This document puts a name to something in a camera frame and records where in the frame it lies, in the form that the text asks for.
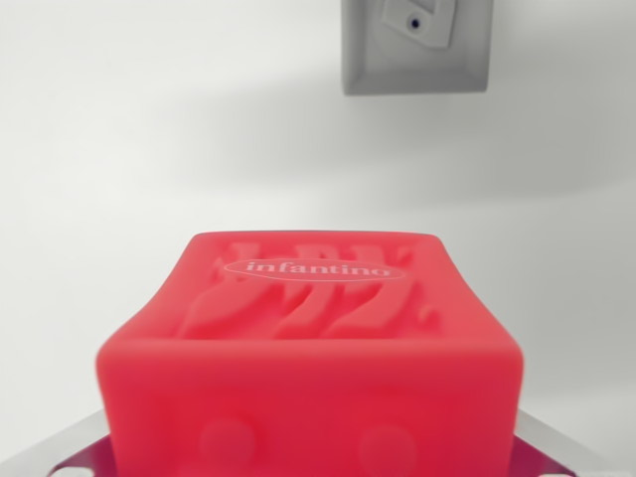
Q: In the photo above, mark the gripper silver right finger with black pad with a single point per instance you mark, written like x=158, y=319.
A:
x=539, y=454

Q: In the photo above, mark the grey soft cube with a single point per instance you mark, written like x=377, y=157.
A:
x=412, y=54

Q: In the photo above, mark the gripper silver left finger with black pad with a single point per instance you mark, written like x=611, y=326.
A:
x=84, y=454

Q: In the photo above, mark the red infantino soft cube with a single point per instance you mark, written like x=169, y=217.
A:
x=308, y=387

